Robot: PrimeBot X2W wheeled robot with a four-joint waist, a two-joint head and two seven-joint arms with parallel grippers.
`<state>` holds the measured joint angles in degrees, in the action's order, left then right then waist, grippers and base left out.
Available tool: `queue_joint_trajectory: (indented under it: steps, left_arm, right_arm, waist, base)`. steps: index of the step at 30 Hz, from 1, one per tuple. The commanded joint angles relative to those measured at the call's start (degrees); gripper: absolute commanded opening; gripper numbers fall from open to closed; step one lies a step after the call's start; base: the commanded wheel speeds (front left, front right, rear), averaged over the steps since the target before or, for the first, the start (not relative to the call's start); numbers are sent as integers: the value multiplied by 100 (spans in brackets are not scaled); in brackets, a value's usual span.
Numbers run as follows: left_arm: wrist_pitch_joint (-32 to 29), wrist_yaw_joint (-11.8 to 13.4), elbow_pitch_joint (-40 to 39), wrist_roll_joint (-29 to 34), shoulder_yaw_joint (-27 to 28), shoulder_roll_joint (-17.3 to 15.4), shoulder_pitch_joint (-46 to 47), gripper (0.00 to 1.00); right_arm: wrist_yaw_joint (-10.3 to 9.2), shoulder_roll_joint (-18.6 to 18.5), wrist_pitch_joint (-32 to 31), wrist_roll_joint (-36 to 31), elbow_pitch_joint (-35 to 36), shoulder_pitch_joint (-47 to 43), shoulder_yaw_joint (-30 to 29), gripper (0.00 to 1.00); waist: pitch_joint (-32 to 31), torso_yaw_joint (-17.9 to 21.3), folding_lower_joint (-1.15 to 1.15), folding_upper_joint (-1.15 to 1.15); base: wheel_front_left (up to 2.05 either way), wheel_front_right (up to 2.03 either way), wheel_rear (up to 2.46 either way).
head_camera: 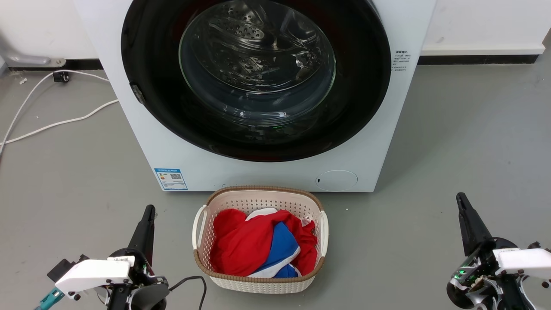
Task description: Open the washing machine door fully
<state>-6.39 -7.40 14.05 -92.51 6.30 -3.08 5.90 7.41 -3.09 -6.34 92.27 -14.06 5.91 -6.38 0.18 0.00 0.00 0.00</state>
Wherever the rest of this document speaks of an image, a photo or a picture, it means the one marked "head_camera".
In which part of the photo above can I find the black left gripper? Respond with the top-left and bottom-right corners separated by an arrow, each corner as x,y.
108,205 -> 159,288

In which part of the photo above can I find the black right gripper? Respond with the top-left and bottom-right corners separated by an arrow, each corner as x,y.
446,192 -> 522,310

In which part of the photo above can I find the black round glass washer door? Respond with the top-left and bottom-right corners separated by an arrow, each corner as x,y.
121,0 -> 392,163

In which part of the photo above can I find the white front-load washing machine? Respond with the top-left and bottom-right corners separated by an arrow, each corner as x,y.
73,0 -> 436,193

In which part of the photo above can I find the blue energy label sticker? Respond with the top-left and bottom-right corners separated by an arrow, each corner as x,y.
154,168 -> 189,191

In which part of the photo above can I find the red blue white garment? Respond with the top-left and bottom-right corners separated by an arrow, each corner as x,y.
210,208 -> 318,279

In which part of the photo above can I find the cream plastic laundry basket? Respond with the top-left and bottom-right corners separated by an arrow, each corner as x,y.
192,186 -> 329,294

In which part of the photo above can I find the round white filter cover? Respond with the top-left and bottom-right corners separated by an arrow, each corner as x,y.
316,170 -> 358,192

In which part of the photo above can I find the black baseboard strip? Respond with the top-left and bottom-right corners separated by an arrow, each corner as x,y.
418,54 -> 540,65
9,59 -> 104,71

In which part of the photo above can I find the teal cable connector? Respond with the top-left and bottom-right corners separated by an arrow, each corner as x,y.
34,288 -> 65,310

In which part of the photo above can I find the white power cable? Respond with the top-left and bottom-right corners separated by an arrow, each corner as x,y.
0,69 -> 110,155
0,99 -> 119,145

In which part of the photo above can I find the grey metal floor bracket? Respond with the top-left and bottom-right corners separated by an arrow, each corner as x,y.
3,41 -> 67,68

